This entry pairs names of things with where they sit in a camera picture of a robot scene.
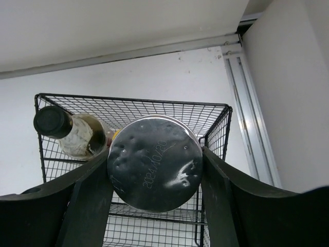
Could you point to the silver cap blue label shaker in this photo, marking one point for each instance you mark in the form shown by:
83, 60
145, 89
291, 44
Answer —
155, 164

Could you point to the yellow cap chili sauce bottle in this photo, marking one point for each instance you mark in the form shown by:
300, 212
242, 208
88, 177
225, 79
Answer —
115, 133

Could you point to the tall dark sauce bottle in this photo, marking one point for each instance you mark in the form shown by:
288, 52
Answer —
80, 136

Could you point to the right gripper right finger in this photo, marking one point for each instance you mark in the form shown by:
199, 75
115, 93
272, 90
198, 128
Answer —
243, 211

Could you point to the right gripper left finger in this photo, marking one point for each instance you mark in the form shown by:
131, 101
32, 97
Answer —
71, 210

